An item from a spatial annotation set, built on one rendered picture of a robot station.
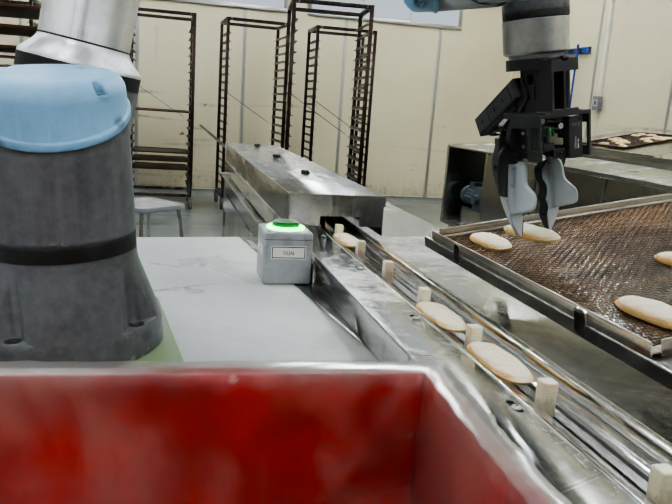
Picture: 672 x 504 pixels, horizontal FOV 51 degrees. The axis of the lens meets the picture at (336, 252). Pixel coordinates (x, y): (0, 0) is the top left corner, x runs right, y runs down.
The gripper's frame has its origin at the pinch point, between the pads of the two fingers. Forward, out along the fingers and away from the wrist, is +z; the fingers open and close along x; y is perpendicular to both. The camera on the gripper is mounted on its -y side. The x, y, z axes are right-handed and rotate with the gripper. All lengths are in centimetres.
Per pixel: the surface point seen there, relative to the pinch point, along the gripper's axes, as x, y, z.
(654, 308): -3.0, 23.8, 4.1
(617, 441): -18.5, 36.3, 7.6
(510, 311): -1.2, -3.3, 12.7
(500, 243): 0.1, -7.2, 4.3
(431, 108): 335, -662, 28
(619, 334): -9.2, 26.0, 4.6
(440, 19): 352, -659, -69
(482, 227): 4.2, -18.4, 4.6
